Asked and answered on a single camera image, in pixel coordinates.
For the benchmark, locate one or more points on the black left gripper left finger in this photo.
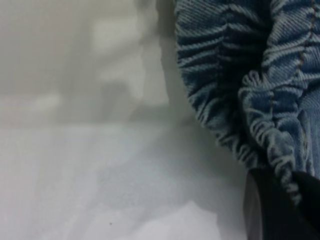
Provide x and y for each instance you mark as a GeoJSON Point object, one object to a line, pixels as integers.
{"type": "Point", "coordinates": [272, 215]}

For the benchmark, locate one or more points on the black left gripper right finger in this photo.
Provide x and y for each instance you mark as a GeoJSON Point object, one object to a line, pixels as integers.
{"type": "Point", "coordinates": [312, 212]}

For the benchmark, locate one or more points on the blue denim shorts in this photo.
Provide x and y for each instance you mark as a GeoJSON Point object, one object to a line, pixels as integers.
{"type": "Point", "coordinates": [225, 75]}

